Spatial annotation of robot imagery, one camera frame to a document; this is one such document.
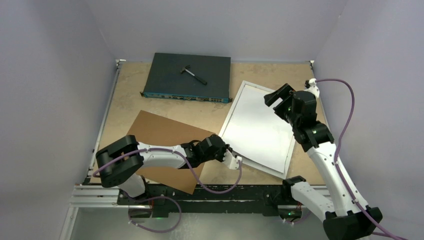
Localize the white picture frame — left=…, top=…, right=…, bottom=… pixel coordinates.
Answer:
left=216, top=80, right=307, bottom=180

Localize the landscape photo print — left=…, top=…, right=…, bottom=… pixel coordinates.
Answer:
left=220, top=84, right=297, bottom=174

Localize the brown cardboard backing board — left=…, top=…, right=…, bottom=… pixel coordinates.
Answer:
left=127, top=110, right=214, bottom=195

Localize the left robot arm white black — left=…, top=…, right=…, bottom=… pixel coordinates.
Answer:
left=92, top=134, right=242, bottom=205

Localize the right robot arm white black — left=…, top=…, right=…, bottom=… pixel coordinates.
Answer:
left=264, top=83, right=383, bottom=240

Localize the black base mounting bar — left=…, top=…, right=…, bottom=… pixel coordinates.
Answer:
left=117, top=184, right=308, bottom=219

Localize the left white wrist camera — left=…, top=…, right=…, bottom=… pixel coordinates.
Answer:
left=222, top=150, right=243, bottom=170

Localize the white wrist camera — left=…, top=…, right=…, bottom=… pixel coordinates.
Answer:
left=222, top=150, right=243, bottom=170
left=304, top=78, right=320, bottom=99

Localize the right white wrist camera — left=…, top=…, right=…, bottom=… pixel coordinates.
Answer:
left=304, top=78, right=320, bottom=99

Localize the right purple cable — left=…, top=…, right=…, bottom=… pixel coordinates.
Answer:
left=281, top=78, right=412, bottom=240

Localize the purple cable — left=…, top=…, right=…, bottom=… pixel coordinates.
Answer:
left=281, top=78, right=412, bottom=240
left=92, top=147, right=244, bottom=234

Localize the dark network switch box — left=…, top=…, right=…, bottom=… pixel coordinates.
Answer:
left=140, top=52, right=233, bottom=104

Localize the small black-handled hammer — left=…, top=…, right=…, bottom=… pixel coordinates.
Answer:
left=180, top=65, right=208, bottom=86

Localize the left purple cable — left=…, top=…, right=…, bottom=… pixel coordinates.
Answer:
left=92, top=147, right=244, bottom=234

